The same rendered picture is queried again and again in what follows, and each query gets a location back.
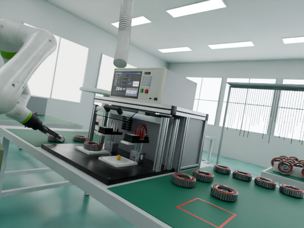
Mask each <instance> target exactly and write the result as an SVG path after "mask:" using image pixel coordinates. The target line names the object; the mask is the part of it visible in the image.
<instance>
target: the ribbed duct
mask: <svg viewBox="0 0 304 228"><path fill-rule="evenodd" d="M133 3H134V0H122V1H121V6H120V15H119V27H118V37H117V45H116V50H115V55H114V61H113V64H114V66H115V67H117V68H125V67H126V66H127V62H128V53H129V47H130V37H131V26H132V14H133Z"/></svg>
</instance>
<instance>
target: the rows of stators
mask: <svg viewBox="0 0 304 228"><path fill-rule="evenodd" d="M213 170H214V171H215V172H218V173H222V174H231V168H230V167H227V166H224V165H219V164H215V165H214V167H213ZM233 177H235V178H237V179H241V180H243V181H251V180H252V175H251V174H249V173H247V172H244V171H239V170H234V171H233ZM254 183H255V184H257V185H259V186H261V187H265V188H268V189H275V188H276V182H275V181H273V180H270V179H267V178H264V177H258V176H257V177H255V180H254ZM279 191H280V192H282V193H283V194H286V195H290V196H292V197H295V198H303V197H304V191H303V190H302V189H300V188H297V187H294V186H290V185H286V184H281V185H280V187H279Z"/></svg>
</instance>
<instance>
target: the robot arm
mask: <svg viewBox="0 0 304 228"><path fill-rule="evenodd" d="M56 48H57V40H56V38H55V36H54V35H53V34H52V33H51V32H49V31H47V30H44V29H40V28H35V27H31V26H27V25H24V24H22V23H19V22H17V21H14V20H12V19H8V18H1V19H0V56H1V58H2V61H3V63H4V66H2V67H1V68H0V114H5V115H6V116H7V117H8V118H11V119H14V120H16V121H18V122H19V123H21V124H22V125H24V126H25V127H27V128H32V129H33V130H39V131H41V132H42V133H44V134H46V135H47V136H48V135H52V136H54V137H55V139H57V140H59V141H60V142H63V141H64V138H63V137H61V136H60V135H59V134H57V133H56V132H54V131H52V130H51V129H49V128H48V127H46V126H45V125H43V122H42V120H40V119H39V117H38V116H37V112H36V113H33V112H31V111H30V110H29V109H27V108H26V106H27V103H28V101H29V99H30V97H31V92H30V89H29V86H28V81H29V80H30V78H31V77H32V75H33V74H34V72H35V71H36V70H37V69H38V68H39V66H40V65H41V64H42V63H43V62H44V61H45V60H46V59H47V58H48V57H49V56H50V55H51V54H53V53H54V52H55V50H56Z"/></svg>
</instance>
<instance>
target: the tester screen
mask: <svg viewBox="0 0 304 228"><path fill-rule="evenodd" d="M140 76H141V72H116V73H115V76H114V84H113V89H112V91H119V92H124V95H122V94H114V93H112V95H120V96H128V95H125V93H126V88H138V87H139V86H127V82H128V81H140ZM116 87H122V91H121V90H116ZM128 97H137V96H128Z"/></svg>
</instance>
